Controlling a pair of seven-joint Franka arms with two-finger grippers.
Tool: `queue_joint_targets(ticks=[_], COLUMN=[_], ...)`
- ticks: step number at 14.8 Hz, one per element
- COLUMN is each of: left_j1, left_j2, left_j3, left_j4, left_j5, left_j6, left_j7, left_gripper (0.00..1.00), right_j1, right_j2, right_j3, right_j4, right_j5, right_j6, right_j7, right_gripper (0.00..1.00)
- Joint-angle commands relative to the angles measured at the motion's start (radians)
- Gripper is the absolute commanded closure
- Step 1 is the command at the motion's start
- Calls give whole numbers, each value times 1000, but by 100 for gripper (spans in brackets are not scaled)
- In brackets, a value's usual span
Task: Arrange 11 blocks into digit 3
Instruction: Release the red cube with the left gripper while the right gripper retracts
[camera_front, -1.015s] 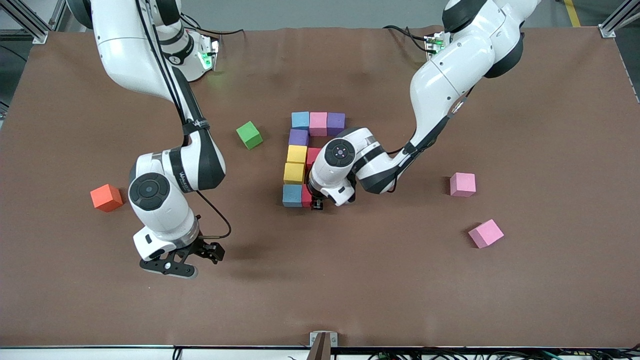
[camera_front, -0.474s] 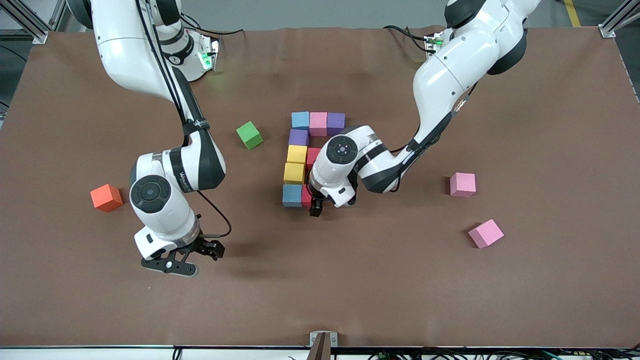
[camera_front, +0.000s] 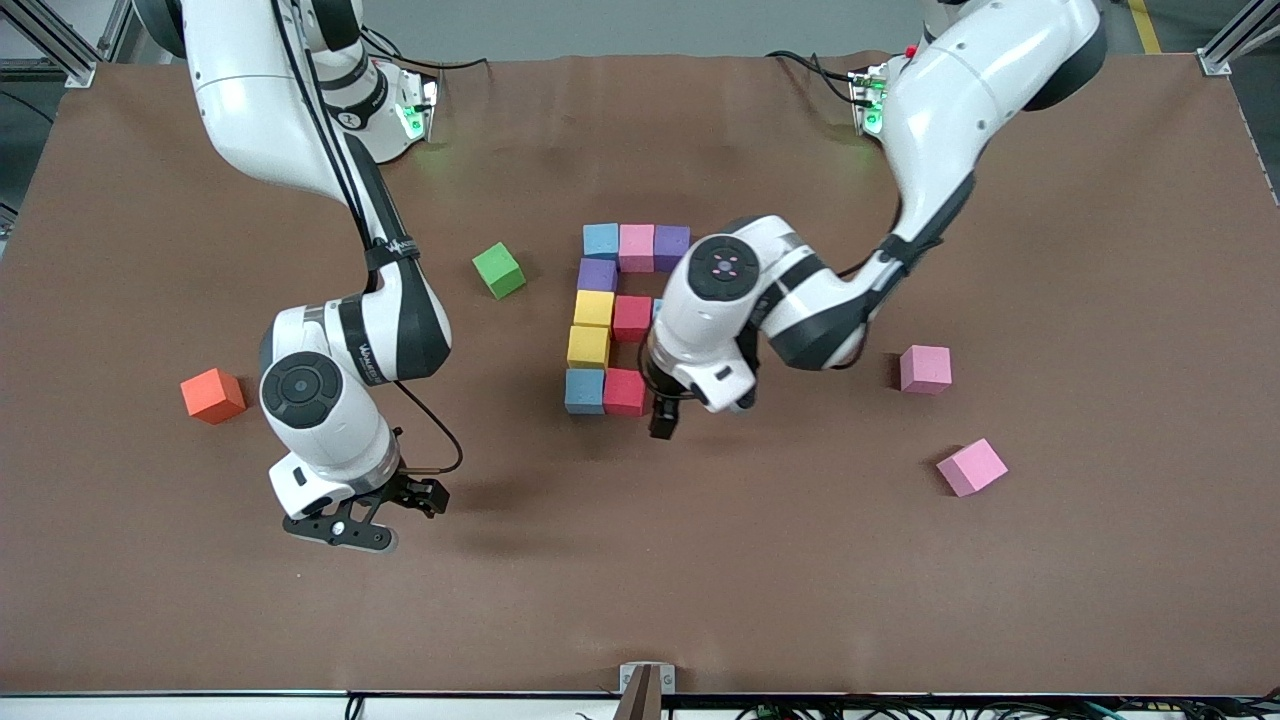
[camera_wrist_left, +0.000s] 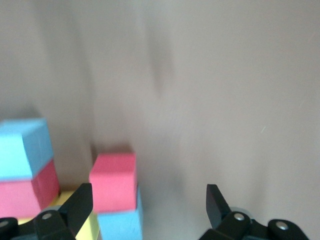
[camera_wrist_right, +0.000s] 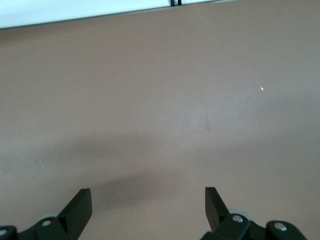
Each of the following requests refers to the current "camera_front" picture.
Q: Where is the black left base cable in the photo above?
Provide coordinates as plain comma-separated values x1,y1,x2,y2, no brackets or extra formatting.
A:
765,48,866,109

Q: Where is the black right base cable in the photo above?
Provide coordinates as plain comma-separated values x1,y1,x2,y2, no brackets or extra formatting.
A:
360,25,491,81

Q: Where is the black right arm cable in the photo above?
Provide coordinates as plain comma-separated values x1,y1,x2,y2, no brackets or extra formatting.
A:
270,0,465,476

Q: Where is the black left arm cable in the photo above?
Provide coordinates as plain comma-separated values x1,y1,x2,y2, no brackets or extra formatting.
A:
830,170,976,373

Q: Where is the black base cable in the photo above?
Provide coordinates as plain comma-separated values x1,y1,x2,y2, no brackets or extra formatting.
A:
765,48,866,109
360,25,491,81

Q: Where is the aluminium frame profile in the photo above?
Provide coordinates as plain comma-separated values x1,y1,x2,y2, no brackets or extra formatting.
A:
1197,0,1280,78
0,0,136,89

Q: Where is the red foam cube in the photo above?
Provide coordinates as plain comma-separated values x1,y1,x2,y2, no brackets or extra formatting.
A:
603,368,649,418
612,295,655,344

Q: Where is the green foam cube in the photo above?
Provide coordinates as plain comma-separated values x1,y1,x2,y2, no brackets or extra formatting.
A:
472,242,527,300

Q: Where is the orange foam cube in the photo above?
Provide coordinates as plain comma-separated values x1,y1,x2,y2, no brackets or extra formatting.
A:
180,367,247,425

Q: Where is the brown table mat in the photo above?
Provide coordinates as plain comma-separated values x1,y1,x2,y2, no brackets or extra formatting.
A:
0,52,1280,697

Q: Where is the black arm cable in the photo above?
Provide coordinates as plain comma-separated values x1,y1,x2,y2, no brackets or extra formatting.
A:
270,0,465,476
830,170,976,373

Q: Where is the pink foam cube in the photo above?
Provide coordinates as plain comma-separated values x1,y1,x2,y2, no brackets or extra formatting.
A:
936,437,1009,499
619,223,657,274
899,345,953,396

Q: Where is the grey metal bracket with post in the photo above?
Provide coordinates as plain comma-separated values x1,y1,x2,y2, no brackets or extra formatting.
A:
615,662,677,720

